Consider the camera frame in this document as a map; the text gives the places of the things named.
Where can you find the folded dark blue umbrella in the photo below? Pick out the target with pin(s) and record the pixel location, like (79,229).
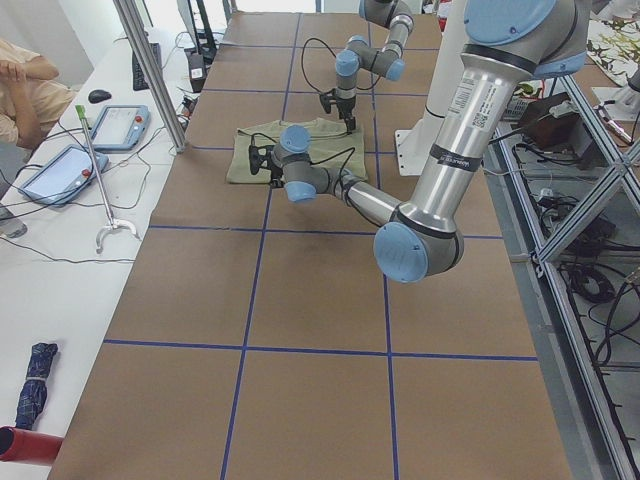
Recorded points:
(33,394)

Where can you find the blue teach pendant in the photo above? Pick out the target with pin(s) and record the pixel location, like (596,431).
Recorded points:
(61,179)
(119,128)

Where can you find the black computer mouse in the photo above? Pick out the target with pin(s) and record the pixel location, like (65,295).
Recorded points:
(98,95)

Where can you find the red cylinder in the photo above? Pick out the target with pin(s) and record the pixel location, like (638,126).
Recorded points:
(29,447)

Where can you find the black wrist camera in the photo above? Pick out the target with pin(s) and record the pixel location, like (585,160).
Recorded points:
(260,158)
(327,101)

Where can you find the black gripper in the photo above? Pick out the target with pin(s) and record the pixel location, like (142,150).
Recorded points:
(346,106)
(276,176)

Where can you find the far blue teach pendant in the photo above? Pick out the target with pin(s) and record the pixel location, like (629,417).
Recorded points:
(119,128)

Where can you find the near blue teach pendant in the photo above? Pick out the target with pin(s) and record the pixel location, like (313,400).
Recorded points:
(61,179)

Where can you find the aluminium frame post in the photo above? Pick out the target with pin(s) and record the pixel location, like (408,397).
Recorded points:
(134,29)

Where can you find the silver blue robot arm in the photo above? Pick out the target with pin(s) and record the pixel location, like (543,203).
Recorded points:
(385,62)
(503,43)

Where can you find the olive green long-sleeve shirt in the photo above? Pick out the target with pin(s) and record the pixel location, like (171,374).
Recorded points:
(327,138)

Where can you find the white central pedestal column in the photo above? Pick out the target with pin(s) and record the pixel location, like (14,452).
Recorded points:
(413,146)

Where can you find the person in beige shirt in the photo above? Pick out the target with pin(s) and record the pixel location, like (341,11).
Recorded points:
(32,100)

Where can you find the metal reacher grabber stick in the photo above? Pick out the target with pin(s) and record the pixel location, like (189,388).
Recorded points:
(113,223)

